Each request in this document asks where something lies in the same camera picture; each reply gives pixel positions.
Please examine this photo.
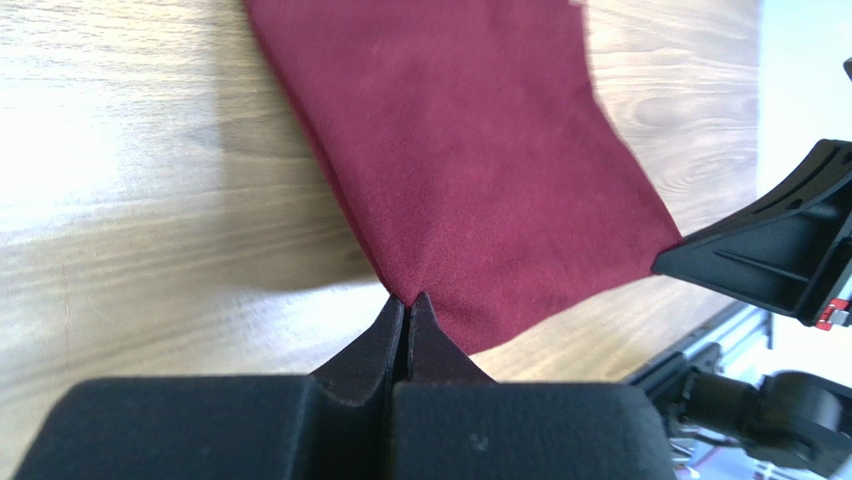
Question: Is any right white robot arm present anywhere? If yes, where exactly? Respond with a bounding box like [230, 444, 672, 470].
[642, 139, 851, 478]

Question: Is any aluminium rail frame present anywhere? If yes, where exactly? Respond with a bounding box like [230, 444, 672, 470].
[623, 302, 772, 402]

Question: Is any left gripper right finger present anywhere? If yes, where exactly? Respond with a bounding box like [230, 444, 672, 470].
[389, 294, 676, 479]

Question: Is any maroon t shirt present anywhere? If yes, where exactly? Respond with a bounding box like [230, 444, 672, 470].
[245, 1, 681, 354]

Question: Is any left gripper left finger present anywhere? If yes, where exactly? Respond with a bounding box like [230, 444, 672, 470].
[16, 298, 405, 479]

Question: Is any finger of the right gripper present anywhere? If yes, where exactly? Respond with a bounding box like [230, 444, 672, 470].
[652, 139, 851, 327]

